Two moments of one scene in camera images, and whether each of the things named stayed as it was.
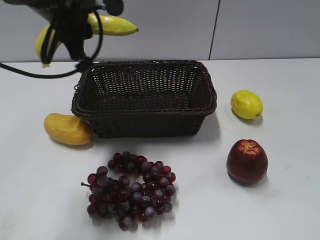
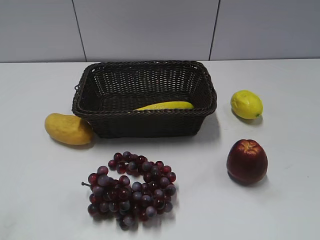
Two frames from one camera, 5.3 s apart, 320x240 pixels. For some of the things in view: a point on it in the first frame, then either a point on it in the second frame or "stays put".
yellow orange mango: [69, 128] stays put
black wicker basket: [144, 99] stays put
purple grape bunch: [130, 202] stays put
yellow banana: [111, 26] to [168, 105]
